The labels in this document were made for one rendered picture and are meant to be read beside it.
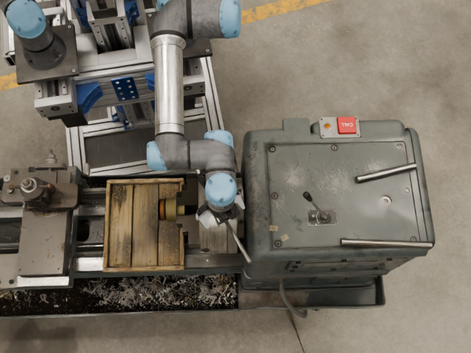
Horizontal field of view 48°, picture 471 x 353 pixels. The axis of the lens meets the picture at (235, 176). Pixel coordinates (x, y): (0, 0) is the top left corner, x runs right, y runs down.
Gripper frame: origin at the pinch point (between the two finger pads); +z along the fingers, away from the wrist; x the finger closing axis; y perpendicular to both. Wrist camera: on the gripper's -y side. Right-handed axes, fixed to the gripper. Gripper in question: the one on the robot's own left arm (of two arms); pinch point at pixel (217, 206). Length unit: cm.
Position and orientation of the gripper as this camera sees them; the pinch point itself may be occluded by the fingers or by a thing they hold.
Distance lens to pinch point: 162.3
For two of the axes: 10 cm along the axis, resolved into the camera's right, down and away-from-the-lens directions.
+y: 4.9, 8.5, -1.9
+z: -0.2, 2.3, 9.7
